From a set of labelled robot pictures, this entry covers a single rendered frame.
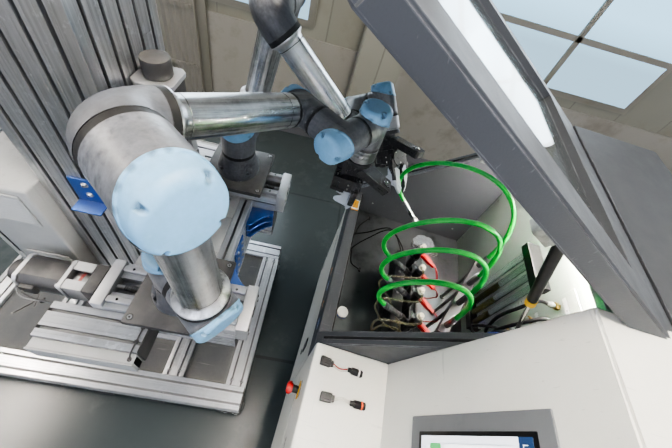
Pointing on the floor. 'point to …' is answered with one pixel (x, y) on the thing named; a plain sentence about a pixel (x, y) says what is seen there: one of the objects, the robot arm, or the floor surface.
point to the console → (535, 383)
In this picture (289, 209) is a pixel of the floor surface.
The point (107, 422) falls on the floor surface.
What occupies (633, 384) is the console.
